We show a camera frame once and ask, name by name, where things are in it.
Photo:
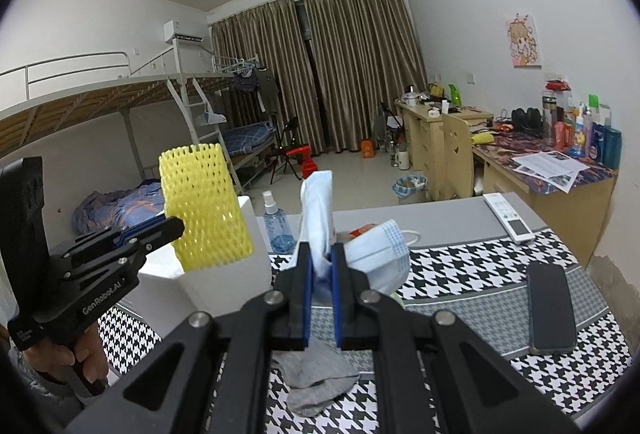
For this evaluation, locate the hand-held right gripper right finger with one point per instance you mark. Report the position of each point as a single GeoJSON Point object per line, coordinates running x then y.
{"type": "Point", "coordinates": [338, 314]}

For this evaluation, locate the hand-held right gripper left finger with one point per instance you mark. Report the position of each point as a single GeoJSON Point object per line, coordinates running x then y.
{"type": "Point", "coordinates": [309, 314]}

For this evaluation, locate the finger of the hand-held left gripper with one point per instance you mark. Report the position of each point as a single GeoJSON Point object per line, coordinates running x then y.
{"type": "Point", "coordinates": [160, 234]}
{"type": "Point", "coordinates": [100, 240]}

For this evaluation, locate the yellow foam net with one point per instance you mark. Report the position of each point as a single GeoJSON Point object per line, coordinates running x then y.
{"type": "Point", "coordinates": [205, 204]}

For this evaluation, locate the grey sock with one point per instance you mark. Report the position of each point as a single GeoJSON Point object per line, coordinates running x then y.
{"type": "Point", "coordinates": [315, 379]}

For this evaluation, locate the white foam box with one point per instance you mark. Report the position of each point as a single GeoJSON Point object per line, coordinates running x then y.
{"type": "Point", "coordinates": [225, 284]}

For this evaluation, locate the stack of blue face masks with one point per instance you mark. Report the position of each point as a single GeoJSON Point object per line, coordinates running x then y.
{"type": "Point", "coordinates": [317, 214]}

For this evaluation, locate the person's left forearm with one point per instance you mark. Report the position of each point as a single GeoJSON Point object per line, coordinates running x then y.
{"type": "Point", "coordinates": [50, 391]}

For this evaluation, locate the person's left hand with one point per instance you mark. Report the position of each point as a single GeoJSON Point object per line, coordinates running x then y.
{"type": "Point", "coordinates": [97, 359]}

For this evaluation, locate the blue plaid blanket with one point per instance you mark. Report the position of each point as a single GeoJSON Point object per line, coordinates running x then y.
{"type": "Point", "coordinates": [115, 209]}

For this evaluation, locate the red snack packet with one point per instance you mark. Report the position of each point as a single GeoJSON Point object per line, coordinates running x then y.
{"type": "Point", "coordinates": [361, 232]}

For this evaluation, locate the blue spray bottle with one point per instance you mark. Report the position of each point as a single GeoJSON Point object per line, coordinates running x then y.
{"type": "Point", "coordinates": [277, 234]}

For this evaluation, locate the blue checked bedsheet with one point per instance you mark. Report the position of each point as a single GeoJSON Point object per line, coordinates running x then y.
{"type": "Point", "coordinates": [250, 136]}

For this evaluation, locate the white metal bunk bed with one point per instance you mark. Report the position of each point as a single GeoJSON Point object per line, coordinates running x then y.
{"type": "Point", "coordinates": [250, 133]}
{"type": "Point", "coordinates": [75, 98]}

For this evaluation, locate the houndstooth tablecloth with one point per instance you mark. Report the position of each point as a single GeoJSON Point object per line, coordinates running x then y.
{"type": "Point", "coordinates": [475, 274]}

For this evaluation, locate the waste bin with bag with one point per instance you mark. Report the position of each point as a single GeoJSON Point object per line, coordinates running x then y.
{"type": "Point", "coordinates": [410, 189]}

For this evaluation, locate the white bottle with red pump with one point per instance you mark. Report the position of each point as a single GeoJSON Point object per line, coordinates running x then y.
{"type": "Point", "coordinates": [306, 166]}

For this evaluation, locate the orange floor object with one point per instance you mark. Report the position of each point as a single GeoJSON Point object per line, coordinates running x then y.
{"type": "Point", "coordinates": [368, 149]}

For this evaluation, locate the white flask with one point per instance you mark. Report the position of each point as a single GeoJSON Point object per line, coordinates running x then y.
{"type": "Point", "coordinates": [403, 159]}

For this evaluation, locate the dark hanging clothes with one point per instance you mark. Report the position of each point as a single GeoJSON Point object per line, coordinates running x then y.
{"type": "Point", "coordinates": [255, 86]}

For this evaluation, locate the brown curtain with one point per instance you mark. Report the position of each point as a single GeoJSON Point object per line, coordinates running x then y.
{"type": "Point", "coordinates": [365, 63]}
{"type": "Point", "coordinates": [265, 73]}

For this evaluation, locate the wooden desk with drawers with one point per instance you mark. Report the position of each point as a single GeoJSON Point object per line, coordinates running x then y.
{"type": "Point", "coordinates": [420, 138]}

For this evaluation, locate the wooden chair with smiley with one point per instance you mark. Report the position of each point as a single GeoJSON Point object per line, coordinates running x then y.
{"type": "Point", "coordinates": [457, 158]}

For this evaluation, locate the white remote control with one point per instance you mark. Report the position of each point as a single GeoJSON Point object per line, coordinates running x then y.
{"type": "Point", "coordinates": [510, 216]}

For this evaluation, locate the white air conditioner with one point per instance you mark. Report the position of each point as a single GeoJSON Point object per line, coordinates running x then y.
{"type": "Point", "coordinates": [182, 29]}

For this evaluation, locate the black phone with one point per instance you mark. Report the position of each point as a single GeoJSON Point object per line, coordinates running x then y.
{"type": "Point", "coordinates": [550, 309]}

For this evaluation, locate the yellow cloth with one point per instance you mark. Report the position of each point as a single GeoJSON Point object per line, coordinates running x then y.
{"type": "Point", "coordinates": [482, 138]}

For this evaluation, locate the white kettle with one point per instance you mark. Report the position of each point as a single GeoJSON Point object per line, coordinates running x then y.
{"type": "Point", "coordinates": [412, 96]}

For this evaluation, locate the printed desk mat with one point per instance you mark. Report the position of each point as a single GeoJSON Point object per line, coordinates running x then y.
{"type": "Point", "coordinates": [505, 153]}

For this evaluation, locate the yellow bag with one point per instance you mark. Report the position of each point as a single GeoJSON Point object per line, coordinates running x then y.
{"type": "Point", "coordinates": [436, 90]}

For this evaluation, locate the printed paper sheets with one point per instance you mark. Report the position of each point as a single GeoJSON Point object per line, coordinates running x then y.
{"type": "Point", "coordinates": [550, 168]}

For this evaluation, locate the black headphones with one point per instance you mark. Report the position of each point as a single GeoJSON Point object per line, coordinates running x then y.
{"type": "Point", "coordinates": [526, 119]}

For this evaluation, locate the cluster of toiletry bottles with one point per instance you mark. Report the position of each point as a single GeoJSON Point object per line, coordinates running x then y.
{"type": "Point", "coordinates": [580, 128]}

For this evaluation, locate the wall poster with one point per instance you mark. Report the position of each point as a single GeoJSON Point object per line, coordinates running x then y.
{"type": "Point", "coordinates": [524, 42]}

